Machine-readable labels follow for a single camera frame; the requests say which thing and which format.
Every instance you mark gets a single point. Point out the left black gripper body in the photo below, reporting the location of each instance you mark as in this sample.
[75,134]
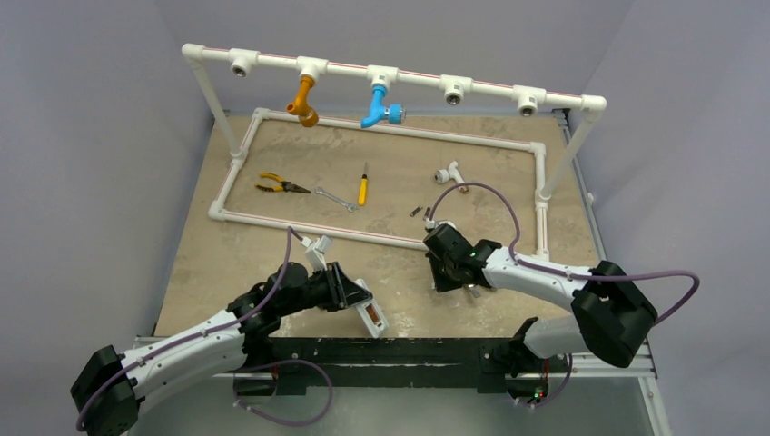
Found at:
[319,291]

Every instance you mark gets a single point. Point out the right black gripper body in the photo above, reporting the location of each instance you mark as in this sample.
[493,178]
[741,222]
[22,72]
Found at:
[437,252]

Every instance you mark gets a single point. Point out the white AC remote control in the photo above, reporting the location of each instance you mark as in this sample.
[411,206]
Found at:
[369,311]

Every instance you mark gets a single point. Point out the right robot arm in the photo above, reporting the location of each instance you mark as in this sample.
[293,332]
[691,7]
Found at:
[607,315]

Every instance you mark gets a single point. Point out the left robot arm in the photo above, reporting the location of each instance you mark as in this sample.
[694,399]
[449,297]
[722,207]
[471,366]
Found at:
[114,387]

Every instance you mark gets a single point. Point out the small silver wrench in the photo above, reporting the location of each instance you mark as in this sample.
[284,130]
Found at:
[350,207]

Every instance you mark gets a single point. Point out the white plastic faucet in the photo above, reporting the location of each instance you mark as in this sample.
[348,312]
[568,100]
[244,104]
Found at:
[451,173]

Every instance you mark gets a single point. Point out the blue plastic faucet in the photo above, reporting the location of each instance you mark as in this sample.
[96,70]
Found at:
[378,111]

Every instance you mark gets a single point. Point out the orange plastic faucet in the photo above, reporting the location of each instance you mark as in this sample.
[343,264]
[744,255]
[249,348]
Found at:
[300,107]

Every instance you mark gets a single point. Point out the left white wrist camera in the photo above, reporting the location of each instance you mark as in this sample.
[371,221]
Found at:
[315,251]

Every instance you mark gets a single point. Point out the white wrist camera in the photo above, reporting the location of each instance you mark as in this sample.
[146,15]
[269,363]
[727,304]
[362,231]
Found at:
[315,251]
[439,228]

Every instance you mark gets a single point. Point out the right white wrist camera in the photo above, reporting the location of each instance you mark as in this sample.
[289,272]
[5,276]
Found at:
[439,228]

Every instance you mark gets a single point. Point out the aluminium table frame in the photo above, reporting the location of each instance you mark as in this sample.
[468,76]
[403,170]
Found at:
[314,317]

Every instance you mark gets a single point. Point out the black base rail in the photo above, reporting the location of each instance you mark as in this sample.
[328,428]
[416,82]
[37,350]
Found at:
[486,365]

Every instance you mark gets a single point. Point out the yellow handled screwdriver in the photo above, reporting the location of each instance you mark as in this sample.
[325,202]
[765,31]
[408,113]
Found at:
[363,188]

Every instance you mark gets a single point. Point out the yellow handled pliers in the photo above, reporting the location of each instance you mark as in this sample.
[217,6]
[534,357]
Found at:
[279,185]

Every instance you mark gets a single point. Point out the white PVC pipe frame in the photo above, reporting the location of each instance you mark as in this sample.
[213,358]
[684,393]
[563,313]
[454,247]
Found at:
[455,88]

